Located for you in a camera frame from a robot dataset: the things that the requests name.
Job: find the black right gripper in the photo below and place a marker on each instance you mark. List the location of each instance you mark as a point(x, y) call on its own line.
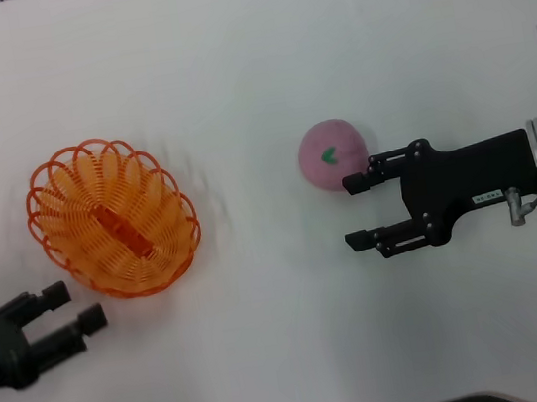
point(465, 173)

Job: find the pink plush peach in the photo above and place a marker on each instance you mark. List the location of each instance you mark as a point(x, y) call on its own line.
point(337, 139)

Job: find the orange plastic woven basket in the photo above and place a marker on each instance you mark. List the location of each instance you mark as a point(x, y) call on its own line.
point(117, 228)

